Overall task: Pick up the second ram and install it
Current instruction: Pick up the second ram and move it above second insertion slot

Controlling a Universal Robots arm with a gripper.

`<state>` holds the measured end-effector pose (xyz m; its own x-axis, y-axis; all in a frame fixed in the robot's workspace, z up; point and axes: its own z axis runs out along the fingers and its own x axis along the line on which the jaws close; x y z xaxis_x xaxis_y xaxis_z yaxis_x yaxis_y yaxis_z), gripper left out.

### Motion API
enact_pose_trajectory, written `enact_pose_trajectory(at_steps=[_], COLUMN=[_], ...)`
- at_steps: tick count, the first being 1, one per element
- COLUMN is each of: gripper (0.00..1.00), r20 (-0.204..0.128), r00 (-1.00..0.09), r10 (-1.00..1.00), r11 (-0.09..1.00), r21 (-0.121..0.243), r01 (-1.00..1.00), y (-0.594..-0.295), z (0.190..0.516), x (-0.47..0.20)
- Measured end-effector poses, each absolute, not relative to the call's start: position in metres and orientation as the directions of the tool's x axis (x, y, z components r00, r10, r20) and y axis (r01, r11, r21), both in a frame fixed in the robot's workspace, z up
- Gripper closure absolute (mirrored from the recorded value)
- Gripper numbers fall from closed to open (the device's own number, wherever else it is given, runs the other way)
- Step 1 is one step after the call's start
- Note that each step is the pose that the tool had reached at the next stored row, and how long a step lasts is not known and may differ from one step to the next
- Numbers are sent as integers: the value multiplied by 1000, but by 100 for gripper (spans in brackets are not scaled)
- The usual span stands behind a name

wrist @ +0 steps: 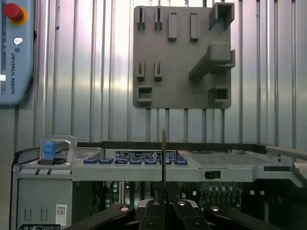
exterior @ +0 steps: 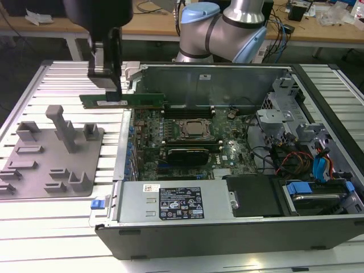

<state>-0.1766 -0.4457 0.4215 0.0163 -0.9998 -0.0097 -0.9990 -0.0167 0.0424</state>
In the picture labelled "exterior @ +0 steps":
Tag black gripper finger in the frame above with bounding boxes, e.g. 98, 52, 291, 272
105, 27, 124, 102

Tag green RAM stick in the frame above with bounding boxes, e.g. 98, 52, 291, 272
78, 93, 166, 110
164, 104, 214, 110

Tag black RAM slot bank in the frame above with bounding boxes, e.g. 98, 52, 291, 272
162, 103, 216, 120
160, 138, 217, 149

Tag white plastic case latch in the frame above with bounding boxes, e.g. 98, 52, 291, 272
122, 61, 142, 81

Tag crumpled white paper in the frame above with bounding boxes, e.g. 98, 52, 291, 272
24, 7, 54, 27

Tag large black box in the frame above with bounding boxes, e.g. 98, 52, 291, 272
5, 0, 67, 18

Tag wooden desk white legs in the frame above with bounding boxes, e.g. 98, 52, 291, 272
0, 11, 183, 62

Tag silver CPU in socket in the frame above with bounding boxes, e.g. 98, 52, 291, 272
177, 118, 214, 140

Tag gray parts rack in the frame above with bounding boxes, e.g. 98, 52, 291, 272
0, 105, 106, 200

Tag black graphics card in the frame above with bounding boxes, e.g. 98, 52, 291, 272
166, 146, 210, 166

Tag silver power supply black label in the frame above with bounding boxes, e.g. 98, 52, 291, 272
109, 180, 237, 224

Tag green motherboard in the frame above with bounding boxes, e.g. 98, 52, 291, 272
131, 105, 259, 181

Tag silver finned heatsink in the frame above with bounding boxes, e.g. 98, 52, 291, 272
211, 168, 233, 180

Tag silver metal drive cage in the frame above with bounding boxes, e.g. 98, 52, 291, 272
255, 76, 307, 149

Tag black flat bay cover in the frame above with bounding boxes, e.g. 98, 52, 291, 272
222, 174, 286, 218

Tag black open PC case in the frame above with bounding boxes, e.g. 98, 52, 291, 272
89, 63, 364, 261

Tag small black device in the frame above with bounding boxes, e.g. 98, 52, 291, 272
288, 3, 308, 22

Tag clear plastic bags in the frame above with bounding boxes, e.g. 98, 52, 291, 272
316, 3, 353, 27

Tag hard disk in blue carrier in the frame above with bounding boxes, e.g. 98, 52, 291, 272
280, 180, 355, 217

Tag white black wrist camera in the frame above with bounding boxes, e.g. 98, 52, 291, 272
87, 42, 119, 90

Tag black round cable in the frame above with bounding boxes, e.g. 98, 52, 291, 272
245, 117, 274, 172

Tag blue hanging cable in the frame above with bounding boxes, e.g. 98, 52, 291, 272
278, 15, 288, 63

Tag red yellow black wire bundle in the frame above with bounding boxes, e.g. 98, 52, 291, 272
273, 151, 314, 175

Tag blue flat wire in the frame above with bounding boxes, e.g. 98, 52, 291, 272
321, 155, 333, 183
312, 155, 324, 183

